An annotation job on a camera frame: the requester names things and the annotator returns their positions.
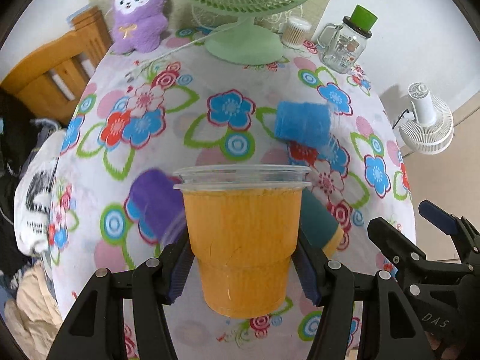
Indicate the beige cartoon poster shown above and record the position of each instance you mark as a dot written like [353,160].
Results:
[183,14]

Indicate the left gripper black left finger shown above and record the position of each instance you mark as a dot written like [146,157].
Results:
[94,327]

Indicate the purple plush toy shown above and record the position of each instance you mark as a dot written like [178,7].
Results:
[138,25]

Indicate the white printed t-shirt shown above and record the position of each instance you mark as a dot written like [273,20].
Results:
[33,197]

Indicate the orange plastic cup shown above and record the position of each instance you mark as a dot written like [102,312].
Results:
[243,225]

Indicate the wooden chair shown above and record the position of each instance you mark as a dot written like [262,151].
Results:
[51,79]

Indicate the teal and yellow tumbler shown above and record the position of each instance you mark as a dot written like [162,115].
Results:
[319,226]

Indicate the glass mason jar mug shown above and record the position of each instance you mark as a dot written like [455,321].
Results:
[341,45]

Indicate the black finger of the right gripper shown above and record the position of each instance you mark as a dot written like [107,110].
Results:
[406,257]
[463,234]

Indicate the cotton swab container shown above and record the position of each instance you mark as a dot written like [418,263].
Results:
[295,31]

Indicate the white clip fan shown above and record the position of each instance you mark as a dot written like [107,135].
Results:
[427,126]

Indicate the purple plastic cup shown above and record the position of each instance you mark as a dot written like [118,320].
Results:
[156,207]

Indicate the floral tablecloth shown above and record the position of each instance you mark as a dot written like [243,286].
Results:
[179,106]

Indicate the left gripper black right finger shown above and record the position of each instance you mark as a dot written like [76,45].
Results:
[389,328]

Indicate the beige cloth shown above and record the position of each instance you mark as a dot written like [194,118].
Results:
[31,313]

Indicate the blue plastic cup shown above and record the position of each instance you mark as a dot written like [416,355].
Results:
[305,123]

